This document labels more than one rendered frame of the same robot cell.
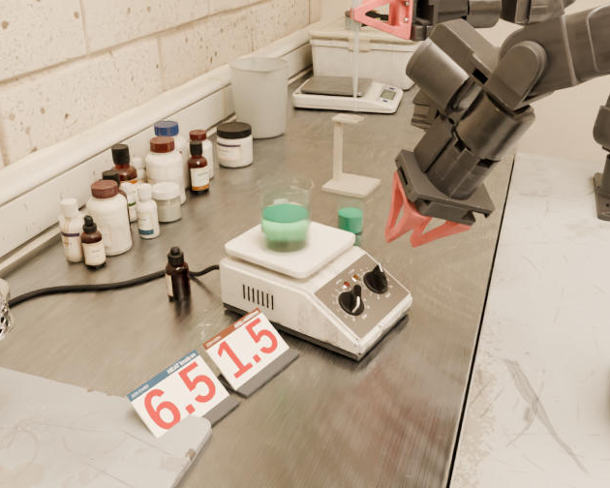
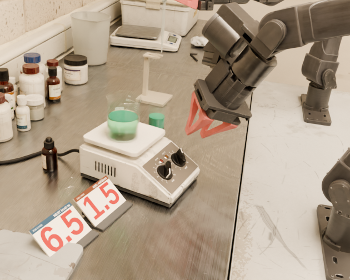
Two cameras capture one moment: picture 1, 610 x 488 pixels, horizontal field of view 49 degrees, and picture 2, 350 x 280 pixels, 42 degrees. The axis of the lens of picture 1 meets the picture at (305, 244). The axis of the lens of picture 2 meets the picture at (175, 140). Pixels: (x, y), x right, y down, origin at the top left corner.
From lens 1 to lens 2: 10 cm
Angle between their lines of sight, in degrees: 9
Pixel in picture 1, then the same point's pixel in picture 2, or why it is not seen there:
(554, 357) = (283, 203)
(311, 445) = (146, 258)
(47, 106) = not seen: outside the picture
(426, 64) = (215, 28)
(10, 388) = not seen: outside the picture
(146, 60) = (15, 10)
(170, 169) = (36, 85)
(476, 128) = (244, 68)
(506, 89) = (263, 46)
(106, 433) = (15, 255)
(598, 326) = (307, 185)
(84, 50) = not seen: outside the picture
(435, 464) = (220, 266)
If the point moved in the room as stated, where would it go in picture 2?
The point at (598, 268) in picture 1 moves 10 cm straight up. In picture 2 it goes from (305, 151) to (315, 111)
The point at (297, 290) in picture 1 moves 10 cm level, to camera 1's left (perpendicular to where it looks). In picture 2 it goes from (131, 164) to (74, 165)
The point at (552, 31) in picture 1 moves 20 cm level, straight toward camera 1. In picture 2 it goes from (289, 14) to (293, 51)
